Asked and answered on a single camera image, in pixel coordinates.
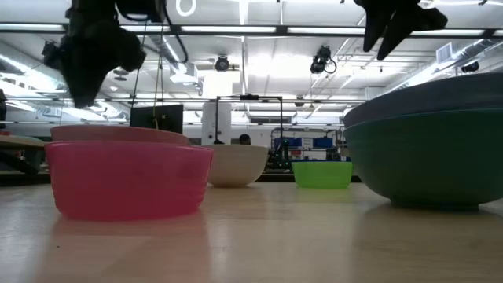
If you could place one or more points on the white pillar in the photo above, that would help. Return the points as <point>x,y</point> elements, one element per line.
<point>216,123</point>

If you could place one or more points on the pink translucent plastic bowl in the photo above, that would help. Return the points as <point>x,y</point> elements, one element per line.
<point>125,181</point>

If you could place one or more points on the salmon pink bowl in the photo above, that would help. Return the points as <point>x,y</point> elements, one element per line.
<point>118,134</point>

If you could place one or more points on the black metal frame stand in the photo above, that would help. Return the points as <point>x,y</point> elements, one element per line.
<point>281,118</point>

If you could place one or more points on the ceiling air vent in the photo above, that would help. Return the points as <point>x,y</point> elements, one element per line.
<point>444,52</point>

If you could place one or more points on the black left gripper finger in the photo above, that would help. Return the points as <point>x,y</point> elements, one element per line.
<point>97,86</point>
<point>76,88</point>

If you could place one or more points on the blue storage bins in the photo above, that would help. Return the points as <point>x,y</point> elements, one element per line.
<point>302,142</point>

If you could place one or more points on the background wooden table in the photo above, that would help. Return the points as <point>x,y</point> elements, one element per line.
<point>19,142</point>

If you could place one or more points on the large dark green bowl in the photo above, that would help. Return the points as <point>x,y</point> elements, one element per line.
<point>432,157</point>

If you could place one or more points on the person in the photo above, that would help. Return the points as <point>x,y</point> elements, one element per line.
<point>244,139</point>

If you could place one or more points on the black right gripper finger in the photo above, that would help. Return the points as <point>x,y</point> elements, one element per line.
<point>373,31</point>
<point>395,37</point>

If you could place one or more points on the black computer monitor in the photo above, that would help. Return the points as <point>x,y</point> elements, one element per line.
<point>157,118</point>

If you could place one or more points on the background black robot arm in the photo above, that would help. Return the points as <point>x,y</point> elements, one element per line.
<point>280,157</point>

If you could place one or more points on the large grey-blue bowl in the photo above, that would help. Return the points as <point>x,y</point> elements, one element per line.
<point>432,96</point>

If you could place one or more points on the lime green plastic bowl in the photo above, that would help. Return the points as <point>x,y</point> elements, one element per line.
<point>322,175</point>

